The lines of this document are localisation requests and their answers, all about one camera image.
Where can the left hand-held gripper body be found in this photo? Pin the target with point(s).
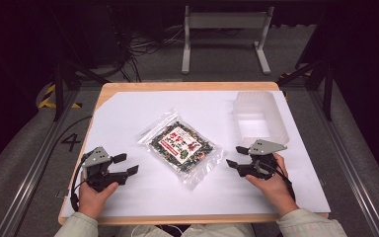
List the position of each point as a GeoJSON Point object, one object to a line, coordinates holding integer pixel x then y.
{"type": "Point", "coordinates": [95, 159]}

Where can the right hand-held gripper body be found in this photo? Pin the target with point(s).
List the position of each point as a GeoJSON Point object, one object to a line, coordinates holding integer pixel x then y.
{"type": "Point", "coordinates": [265, 147]}

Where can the translucent plastic container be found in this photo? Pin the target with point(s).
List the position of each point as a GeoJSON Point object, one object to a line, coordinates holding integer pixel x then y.
{"type": "Point", "coordinates": [260, 126]}

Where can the clear packet of dried seaweed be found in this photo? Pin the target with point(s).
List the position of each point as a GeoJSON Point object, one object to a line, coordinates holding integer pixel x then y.
{"type": "Point", "coordinates": [181, 148]}

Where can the person's left hand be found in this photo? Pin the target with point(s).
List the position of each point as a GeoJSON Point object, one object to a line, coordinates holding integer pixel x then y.
{"type": "Point", "coordinates": [92, 200]}

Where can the person's right hand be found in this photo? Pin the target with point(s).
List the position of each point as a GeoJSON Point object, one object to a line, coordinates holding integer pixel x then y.
{"type": "Point", "coordinates": [274, 191]}

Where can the white paper sheet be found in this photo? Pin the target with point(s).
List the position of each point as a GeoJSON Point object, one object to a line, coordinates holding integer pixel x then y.
{"type": "Point", "coordinates": [177, 200]}

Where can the person's torso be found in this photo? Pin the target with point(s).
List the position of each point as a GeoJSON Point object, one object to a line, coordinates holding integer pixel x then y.
{"type": "Point", "coordinates": [210, 231]}

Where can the yellow black hazard tape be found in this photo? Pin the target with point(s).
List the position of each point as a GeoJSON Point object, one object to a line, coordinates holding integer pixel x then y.
{"type": "Point", "coordinates": [47, 98]}

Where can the black tripod stand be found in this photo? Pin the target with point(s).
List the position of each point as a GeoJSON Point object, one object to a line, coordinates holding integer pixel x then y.
{"type": "Point", "coordinates": [327, 89]}
{"type": "Point", "coordinates": [58, 85]}

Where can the white metal stand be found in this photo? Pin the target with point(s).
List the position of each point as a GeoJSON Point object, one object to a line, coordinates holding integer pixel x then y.
{"type": "Point", "coordinates": [227, 20]}

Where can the aluminium floor rail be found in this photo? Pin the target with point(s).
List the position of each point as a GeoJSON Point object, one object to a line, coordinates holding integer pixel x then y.
{"type": "Point", "coordinates": [352, 177]}
{"type": "Point", "coordinates": [29, 177]}

